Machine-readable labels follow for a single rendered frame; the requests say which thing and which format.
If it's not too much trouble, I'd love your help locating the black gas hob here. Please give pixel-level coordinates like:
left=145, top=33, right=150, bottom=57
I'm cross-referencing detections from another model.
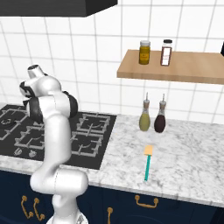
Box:
left=0, top=103, right=118, bottom=171

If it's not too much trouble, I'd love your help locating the olive oil bottle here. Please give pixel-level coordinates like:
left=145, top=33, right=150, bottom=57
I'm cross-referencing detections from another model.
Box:
left=138, top=91, right=151, bottom=132

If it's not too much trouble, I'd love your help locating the dark vinegar bottle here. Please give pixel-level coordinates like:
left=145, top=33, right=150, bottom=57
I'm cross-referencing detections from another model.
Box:
left=153, top=93, right=168, bottom=134

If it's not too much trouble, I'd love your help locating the yellow jar with gold lid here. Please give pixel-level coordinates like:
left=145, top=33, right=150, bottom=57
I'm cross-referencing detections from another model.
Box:
left=138, top=39, right=152, bottom=66

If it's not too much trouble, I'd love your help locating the spice bottle with black cap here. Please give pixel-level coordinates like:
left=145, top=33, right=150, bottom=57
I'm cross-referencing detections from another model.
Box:
left=159, top=38, right=174, bottom=67

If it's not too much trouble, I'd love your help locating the black range hood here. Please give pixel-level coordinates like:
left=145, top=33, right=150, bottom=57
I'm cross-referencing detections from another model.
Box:
left=0, top=0, right=119, bottom=18

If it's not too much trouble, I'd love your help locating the navy drawer front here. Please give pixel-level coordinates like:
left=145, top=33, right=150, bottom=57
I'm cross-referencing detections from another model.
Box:
left=115, top=188, right=218, bottom=224

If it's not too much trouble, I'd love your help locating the teal-handled orange spatula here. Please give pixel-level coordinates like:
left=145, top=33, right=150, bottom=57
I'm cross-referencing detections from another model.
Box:
left=143, top=144, right=154, bottom=182

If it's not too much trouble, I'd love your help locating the wooden wall shelf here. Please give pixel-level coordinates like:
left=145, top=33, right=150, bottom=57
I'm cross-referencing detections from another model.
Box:
left=116, top=49, right=224, bottom=86

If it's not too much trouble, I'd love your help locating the gold drawer handle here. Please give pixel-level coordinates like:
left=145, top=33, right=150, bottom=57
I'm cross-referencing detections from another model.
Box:
left=134, top=194, right=160, bottom=209

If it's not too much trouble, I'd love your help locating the gold cupboard handle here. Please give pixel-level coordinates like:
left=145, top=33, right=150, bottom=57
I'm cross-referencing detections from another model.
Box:
left=32, top=198, right=46, bottom=222
left=106, top=206, right=114, bottom=224
left=20, top=195, right=34, bottom=220

